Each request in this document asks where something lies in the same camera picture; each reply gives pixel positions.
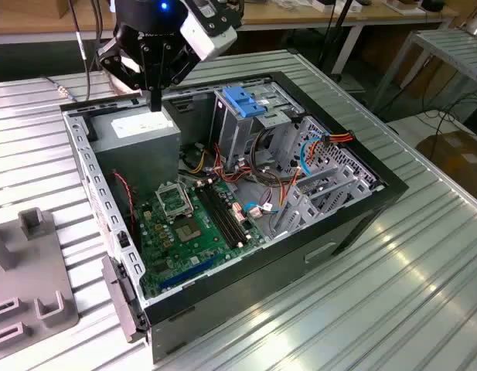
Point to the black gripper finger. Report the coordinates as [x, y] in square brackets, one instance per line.
[126, 79]
[182, 63]

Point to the metal disk bay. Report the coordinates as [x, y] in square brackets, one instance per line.
[340, 193]

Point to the blue plastic drive latch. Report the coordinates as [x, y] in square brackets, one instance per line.
[242, 102]

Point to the grey power supply box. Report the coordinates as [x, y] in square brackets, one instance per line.
[141, 154]

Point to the wooden desk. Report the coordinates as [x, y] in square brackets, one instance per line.
[284, 17]

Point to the black RAM slot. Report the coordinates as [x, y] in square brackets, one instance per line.
[219, 216]
[229, 212]
[214, 218]
[223, 215]

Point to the small white box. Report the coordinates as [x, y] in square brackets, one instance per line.
[327, 5]

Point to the black tripod stand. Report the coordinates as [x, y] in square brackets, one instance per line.
[340, 29]

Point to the green motherboard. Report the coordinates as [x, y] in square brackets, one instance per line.
[207, 251]

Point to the black square chipset chip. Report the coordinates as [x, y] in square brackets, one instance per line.
[159, 266]

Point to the blue expansion slot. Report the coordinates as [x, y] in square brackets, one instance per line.
[188, 272]

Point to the grey parts rack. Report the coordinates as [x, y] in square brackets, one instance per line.
[29, 278]

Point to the black open PC case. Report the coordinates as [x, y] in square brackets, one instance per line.
[261, 278]

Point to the tan white box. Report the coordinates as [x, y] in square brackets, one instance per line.
[404, 7]

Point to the small black device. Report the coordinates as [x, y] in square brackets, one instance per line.
[433, 4]

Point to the metal slat side table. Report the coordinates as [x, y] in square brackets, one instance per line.
[454, 48]

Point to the large cardboard box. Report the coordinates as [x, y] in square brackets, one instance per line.
[454, 154]

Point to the white grey camera box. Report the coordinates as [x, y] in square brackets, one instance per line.
[209, 40]

